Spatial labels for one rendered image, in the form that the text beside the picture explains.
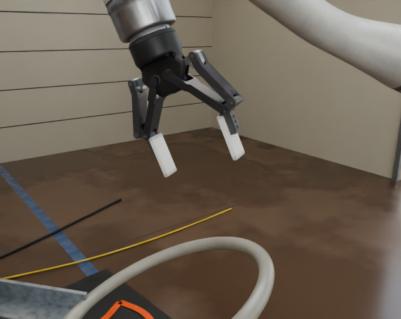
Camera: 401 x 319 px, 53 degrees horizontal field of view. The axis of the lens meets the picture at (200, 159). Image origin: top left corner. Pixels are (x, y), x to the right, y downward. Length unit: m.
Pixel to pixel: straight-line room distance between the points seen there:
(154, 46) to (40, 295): 0.71
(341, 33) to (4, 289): 0.95
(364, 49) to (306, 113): 5.47
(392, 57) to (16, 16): 5.69
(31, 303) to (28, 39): 5.26
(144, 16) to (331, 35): 0.27
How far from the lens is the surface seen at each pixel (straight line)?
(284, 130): 6.44
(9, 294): 1.15
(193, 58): 0.58
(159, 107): 0.65
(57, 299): 1.07
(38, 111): 6.24
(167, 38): 0.60
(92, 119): 6.53
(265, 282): 0.75
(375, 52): 0.68
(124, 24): 0.61
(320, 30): 0.63
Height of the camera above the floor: 1.73
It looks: 17 degrees down
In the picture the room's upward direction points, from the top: straight up
